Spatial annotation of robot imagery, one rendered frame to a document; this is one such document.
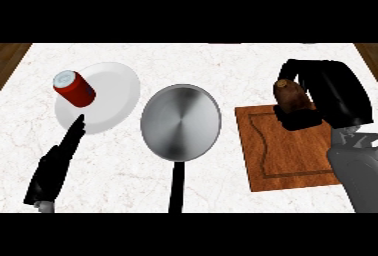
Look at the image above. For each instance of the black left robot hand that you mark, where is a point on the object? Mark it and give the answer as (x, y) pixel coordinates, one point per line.
(53, 173)

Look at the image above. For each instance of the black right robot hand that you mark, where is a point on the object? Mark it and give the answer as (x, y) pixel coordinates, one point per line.
(339, 93)

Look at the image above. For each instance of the brown sweet potato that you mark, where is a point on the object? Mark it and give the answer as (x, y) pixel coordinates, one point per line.
(291, 96)

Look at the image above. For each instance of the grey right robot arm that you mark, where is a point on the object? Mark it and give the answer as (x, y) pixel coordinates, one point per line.
(354, 170)

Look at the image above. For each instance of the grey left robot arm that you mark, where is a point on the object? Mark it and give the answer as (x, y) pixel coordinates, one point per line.
(44, 206)

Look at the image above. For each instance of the wooden cutting board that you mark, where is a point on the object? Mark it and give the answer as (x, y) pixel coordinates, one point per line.
(289, 156)

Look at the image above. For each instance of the white plate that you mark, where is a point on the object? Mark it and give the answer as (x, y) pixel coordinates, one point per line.
(105, 100)

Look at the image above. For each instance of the red can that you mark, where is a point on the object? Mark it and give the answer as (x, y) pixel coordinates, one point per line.
(74, 88)

